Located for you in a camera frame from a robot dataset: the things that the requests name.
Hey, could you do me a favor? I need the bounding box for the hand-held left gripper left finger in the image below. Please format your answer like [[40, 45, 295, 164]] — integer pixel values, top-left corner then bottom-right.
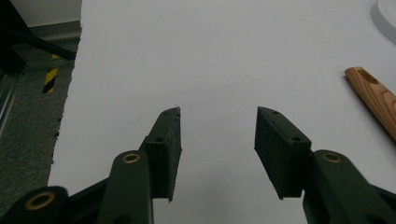
[[96, 105, 183, 224]]

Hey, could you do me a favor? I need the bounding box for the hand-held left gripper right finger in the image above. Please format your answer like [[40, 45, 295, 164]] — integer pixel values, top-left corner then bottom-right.
[[254, 105, 396, 224]]

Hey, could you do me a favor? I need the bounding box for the yellow black striped tape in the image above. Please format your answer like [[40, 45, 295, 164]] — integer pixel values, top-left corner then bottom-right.
[[42, 54, 61, 94]]

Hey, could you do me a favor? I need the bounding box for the white round plate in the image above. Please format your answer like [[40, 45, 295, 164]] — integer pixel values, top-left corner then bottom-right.
[[370, 0, 396, 45]]

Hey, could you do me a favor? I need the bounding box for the black metal stand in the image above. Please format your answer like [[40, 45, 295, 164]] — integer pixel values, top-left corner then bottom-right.
[[0, 0, 78, 76]]

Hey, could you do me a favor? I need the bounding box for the wooden handle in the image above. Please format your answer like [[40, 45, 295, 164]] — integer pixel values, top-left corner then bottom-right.
[[344, 66, 396, 141]]

